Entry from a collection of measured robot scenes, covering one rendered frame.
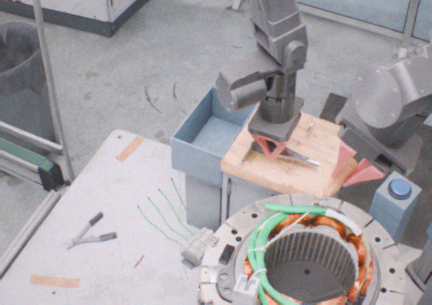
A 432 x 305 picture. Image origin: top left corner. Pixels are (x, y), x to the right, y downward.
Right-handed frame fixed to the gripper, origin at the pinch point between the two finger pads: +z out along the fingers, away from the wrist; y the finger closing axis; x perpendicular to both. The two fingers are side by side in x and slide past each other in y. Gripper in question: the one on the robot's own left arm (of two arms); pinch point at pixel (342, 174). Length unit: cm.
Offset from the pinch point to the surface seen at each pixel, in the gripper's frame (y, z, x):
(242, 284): -0.8, 18.6, -7.9
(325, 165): 1.3, 24.7, 27.9
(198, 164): -17.4, 37.1, 21.3
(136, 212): -24, 66, 23
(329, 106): 4, 119, 174
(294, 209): -0.3, 18.1, 8.2
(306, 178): -0.2, 25.8, 23.5
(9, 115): -98, 136, 69
